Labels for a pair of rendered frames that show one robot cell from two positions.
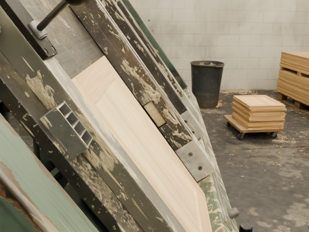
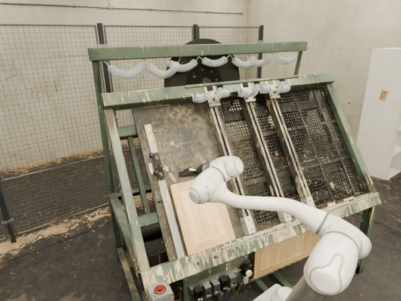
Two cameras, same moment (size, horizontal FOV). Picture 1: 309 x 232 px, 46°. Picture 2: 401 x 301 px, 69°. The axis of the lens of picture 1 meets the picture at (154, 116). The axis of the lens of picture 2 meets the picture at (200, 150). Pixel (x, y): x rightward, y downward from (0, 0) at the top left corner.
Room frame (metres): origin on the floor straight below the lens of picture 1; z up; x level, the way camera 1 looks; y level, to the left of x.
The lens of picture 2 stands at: (-0.06, -1.58, 2.23)
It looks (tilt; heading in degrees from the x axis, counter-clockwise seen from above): 21 degrees down; 63
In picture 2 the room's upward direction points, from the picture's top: 1 degrees counter-clockwise
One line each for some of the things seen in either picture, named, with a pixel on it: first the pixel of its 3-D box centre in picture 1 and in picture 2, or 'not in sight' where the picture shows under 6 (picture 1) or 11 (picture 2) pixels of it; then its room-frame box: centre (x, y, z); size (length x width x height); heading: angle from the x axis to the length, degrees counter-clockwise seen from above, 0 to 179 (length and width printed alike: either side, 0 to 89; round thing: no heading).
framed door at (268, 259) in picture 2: not in sight; (295, 237); (1.69, -0.01, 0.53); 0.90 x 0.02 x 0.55; 178
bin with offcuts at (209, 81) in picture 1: (206, 84); not in sight; (5.37, -0.77, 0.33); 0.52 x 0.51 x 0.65; 9
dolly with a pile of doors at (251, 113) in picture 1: (252, 115); not in sight; (4.13, -1.16, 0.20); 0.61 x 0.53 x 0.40; 9
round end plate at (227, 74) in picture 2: not in sight; (204, 83); (1.27, 0.88, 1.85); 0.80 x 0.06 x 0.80; 178
